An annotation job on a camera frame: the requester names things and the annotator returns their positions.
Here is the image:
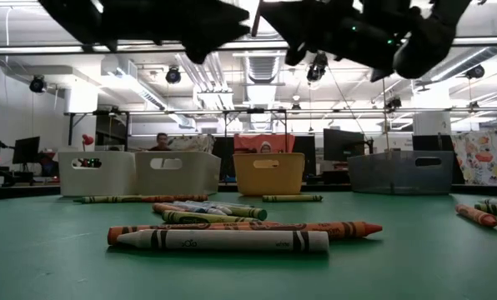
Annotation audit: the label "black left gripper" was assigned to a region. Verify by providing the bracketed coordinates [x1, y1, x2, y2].
[106, 0, 252, 66]

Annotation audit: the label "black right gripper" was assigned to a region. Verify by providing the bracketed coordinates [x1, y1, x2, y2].
[259, 0, 399, 83]

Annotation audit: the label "yellow green crayon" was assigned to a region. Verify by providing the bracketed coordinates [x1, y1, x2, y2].
[161, 209, 260, 225]
[262, 194, 324, 203]

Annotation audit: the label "orange crayon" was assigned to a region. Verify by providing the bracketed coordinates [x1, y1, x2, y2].
[142, 194, 209, 203]
[107, 223, 274, 246]
[152, 202, 191, 214]
[231, 221, 384, 241]

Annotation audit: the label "red crayon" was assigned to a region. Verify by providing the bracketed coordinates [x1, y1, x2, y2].
[454, 203, 497, 228]

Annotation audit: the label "black ceiling spot lamp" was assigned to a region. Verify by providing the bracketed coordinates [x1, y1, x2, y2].
[464, 64, 486, 80]
[306, 52, 329, 83]
[28, 74, 48, 94]
[165, 65, 182, 85]

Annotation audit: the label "white ceiling pipes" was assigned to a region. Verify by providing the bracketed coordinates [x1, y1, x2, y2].
[164, 41, 237, 112]

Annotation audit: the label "orange cloth panel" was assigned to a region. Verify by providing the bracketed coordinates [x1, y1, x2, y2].
[233, 132, 296, 154]

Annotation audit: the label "black computer monitor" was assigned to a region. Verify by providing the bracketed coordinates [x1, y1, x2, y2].
[12, 136, 41, 165]
[323, 127, 366, 163]
[411, 133, 456, 151]

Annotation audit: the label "white patterned cloth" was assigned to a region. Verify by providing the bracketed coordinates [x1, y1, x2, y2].
[167, 133, 216, 153]

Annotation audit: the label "thin hanging pole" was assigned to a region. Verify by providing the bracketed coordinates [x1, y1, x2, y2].
[379, 77, 390, 151]

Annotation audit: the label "orange plastic bin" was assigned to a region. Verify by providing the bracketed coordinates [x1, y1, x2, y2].
[233, 152, 306, 197]

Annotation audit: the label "light grey plastic bin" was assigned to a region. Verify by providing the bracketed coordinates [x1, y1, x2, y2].
[134, 150, 223, 196]

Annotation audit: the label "dark grey plastic bin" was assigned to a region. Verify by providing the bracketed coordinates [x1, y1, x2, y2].
[347, 149, 455, 196]

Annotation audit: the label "white crayon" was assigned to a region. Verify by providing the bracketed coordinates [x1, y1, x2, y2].
[173, 202, 229, 217]
[115, 228, 330, 253]

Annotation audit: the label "long ceiling light bar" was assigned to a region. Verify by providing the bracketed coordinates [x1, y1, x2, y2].
[0, 36, 497, 58]

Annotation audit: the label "white plastic bin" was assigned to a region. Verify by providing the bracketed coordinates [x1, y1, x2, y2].
[58, 150, 138, 198]

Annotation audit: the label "floral patterned cloth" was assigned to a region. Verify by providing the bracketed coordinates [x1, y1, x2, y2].
[451, 131, 497, 187]

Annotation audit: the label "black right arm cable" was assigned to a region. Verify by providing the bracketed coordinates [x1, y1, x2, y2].
[250, 0, 263, 38]

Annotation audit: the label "white ventilation duct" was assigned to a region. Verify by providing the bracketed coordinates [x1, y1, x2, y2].
[102, 62, 198, 130]

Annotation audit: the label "silver air duct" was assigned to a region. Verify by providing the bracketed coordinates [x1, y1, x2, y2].
[429, 45, 497, 83]

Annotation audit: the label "black metal rack frame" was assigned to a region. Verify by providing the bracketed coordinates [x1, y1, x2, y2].
[63, 107, 291, 187]

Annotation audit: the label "black aluminium table frame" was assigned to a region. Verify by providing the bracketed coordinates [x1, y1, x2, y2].
[0, 182, 497, 200]

